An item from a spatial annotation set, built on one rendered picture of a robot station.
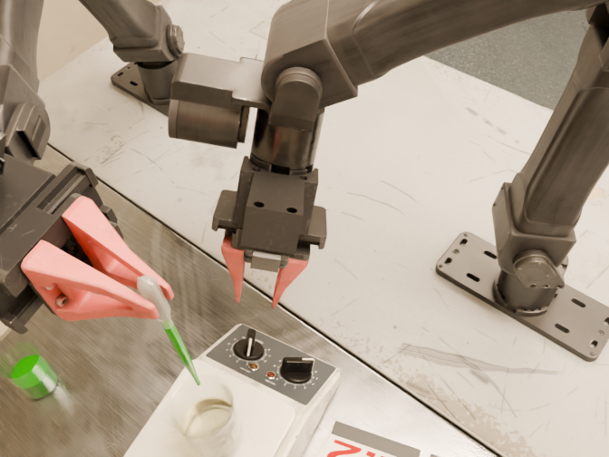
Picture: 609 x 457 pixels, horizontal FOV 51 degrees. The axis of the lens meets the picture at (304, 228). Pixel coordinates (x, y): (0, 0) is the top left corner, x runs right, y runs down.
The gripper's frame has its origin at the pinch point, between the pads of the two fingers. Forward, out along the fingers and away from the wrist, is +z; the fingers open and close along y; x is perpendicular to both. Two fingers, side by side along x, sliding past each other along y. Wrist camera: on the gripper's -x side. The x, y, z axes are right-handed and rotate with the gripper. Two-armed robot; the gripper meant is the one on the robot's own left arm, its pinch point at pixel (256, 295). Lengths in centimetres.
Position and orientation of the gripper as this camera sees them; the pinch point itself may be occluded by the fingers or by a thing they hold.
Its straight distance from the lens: 63.6
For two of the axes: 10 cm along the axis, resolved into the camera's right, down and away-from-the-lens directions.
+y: 9.8, 1.7, 0.7
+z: -1.9, 8.8, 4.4
